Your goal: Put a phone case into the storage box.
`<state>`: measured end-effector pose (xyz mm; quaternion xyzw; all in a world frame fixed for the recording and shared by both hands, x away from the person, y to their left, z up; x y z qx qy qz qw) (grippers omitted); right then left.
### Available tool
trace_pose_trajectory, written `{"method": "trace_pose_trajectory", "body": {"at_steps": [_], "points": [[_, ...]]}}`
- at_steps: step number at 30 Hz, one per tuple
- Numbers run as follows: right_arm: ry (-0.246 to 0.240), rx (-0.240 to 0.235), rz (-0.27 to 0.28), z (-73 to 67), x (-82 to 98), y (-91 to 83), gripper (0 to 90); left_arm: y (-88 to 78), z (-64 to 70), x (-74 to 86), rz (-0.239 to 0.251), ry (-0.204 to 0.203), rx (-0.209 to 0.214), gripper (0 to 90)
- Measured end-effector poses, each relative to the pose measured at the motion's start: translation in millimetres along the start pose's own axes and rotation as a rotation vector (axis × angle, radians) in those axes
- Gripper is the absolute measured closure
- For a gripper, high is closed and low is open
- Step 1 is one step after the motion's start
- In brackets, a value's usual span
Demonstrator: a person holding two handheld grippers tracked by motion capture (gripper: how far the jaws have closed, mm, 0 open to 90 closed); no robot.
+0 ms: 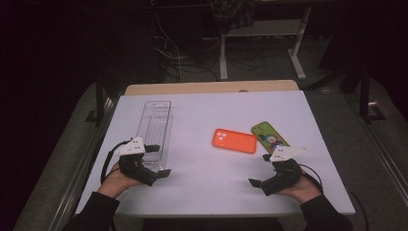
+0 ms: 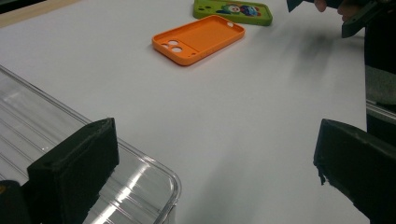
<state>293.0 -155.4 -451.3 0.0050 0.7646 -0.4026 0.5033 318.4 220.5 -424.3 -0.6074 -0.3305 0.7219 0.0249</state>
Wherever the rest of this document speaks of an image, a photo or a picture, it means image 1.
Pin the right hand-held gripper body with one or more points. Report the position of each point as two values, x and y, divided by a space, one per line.
287 173

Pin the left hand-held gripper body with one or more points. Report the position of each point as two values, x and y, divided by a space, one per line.
130 147

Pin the green cartoon phone case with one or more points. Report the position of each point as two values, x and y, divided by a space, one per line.
267 134

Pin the clear plastic tray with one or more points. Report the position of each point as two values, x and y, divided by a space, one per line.
154 125

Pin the orange phone case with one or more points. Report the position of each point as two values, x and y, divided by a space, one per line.
235 141

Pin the person's right hand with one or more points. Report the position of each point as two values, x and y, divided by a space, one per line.
304 191

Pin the person's left hand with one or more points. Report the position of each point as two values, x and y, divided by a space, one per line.
115 183

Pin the black metal stand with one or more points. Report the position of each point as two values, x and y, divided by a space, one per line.
100 102
365 96

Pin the dark plaid cloth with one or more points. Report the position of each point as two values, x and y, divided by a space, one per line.
232 14

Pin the white metal desk frame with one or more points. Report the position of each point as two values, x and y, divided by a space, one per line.
266 28

